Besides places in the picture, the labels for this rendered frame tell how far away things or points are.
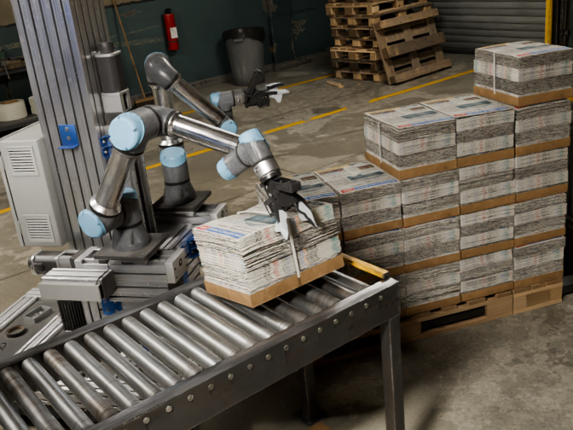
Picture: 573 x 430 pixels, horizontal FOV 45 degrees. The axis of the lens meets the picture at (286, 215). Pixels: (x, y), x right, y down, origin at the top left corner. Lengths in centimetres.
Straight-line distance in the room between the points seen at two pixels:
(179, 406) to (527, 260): 220
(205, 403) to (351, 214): 139
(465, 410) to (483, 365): 34
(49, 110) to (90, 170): 28
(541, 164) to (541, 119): 22
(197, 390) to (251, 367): 18
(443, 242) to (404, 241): 21
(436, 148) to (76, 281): 162
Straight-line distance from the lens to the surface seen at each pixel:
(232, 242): 210
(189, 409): 194
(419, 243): 328
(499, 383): 324
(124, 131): 237
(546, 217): 361
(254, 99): 328
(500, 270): 357
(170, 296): 239
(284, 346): 205
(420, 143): 313
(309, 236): 222
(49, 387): 207
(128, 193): 270
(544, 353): 346
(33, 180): 304
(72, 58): 285
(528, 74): 334
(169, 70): 307
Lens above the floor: 187
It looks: 21 degrees down
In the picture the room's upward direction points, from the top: 6 degrees counter-clockwise
